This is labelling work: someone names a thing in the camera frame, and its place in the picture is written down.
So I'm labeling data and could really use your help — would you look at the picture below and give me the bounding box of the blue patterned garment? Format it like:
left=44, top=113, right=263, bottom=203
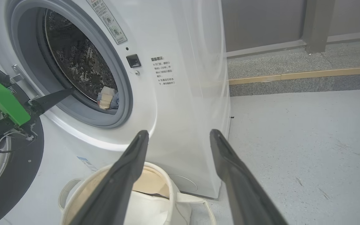
left=97, top=86, right=119, bottom=110

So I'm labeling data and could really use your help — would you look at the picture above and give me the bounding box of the black door latch socket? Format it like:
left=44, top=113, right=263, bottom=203
left=126, top=54, right=142, bottom=68

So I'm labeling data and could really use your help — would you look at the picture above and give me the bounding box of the grey wall pillar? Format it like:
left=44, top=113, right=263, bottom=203
left=302, top=0, right=335, bottom=53

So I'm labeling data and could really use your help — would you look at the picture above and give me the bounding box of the white front-load washing machine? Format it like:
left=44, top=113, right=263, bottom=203
left=0, top=0, right=232, bottom=225

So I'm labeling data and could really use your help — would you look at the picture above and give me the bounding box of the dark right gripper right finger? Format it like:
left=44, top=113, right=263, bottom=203
left=210, top=129, right=290, bottom=225

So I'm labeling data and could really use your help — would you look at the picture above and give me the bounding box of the stainless steel washing machine drum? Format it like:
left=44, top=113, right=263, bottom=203
left=44, top=9, right=118, bottom=102

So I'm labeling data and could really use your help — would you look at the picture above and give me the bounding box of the black printed text label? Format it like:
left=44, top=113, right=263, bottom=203
left=150, top=56, right=176, bottom=86

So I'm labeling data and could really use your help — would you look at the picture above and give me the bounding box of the yellow wooden floor strip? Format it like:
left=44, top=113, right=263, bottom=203
left=228, top=66, right=360, bottom=85

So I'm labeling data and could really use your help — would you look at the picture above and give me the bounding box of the blue energy label sticker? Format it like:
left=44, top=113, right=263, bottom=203
left=77, top=156, right=98, bottom=172

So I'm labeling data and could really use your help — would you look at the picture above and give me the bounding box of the washing machine door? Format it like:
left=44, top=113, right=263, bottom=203
left=0, top=58, right=44, bottom=225

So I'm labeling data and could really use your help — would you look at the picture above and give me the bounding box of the cream canvas laundry basket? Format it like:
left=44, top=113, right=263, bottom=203
left=58, top=162, right=216, bottom=225

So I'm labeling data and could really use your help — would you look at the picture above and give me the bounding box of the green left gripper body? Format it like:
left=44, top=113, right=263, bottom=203
left=0, top=80, right=38, bottom=163

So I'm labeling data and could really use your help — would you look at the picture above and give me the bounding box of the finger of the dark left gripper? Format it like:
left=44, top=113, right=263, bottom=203
left=32, top=88, right=74, bottom=115

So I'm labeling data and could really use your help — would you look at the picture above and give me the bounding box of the caution sticker with icons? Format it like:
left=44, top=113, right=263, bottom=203
left=86, top=0, right=128, bottom=45

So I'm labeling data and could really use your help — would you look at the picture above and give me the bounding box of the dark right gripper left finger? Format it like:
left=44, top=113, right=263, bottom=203
left=69, top=130, right=149, bottom=225

